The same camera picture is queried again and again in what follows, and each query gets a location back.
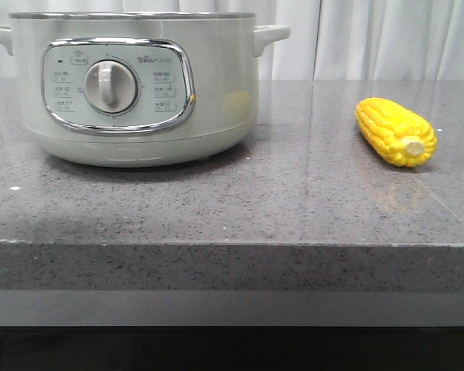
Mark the yellow corn cob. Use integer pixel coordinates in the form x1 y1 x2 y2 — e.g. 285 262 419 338
356 97 438 168

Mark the pale green electric cooking pot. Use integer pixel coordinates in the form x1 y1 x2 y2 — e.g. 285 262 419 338
0 12 290 168

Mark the white curtain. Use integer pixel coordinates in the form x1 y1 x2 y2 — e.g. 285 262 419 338
0 1 464 80

